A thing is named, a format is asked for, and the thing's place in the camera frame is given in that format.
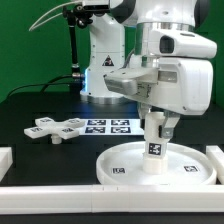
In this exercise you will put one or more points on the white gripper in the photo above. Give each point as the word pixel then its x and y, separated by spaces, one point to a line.
pixel 177 75

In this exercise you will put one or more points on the white round table top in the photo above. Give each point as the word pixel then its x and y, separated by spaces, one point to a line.
pixel 128 164

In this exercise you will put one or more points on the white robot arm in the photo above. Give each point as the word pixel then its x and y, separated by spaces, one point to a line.
pixel 165 14

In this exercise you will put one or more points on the white fiducial marker sheet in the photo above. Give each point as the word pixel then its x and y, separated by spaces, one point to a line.
pixel 111 127

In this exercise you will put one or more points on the white right fence bar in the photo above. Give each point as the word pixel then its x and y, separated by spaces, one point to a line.
pixel 216 156

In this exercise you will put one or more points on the white fence bar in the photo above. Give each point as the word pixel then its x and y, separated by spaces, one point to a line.
pixel 6 160
pixel 216 156
pixel 105 198

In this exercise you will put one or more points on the white cross-shaped table base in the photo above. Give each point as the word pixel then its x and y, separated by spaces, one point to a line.
pixel 57 130

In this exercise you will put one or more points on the white front fence bar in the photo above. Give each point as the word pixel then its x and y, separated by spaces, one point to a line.
pixel 105 198

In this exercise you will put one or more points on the white left fence bar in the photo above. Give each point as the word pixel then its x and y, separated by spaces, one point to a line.
pixel 6 160

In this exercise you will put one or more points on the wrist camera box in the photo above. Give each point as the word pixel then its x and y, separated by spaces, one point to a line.
pixel 132 82

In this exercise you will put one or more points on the black camera on mount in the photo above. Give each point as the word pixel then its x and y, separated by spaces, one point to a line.
pixel 96 6

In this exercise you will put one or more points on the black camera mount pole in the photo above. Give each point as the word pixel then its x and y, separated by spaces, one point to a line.
pixel 77 16

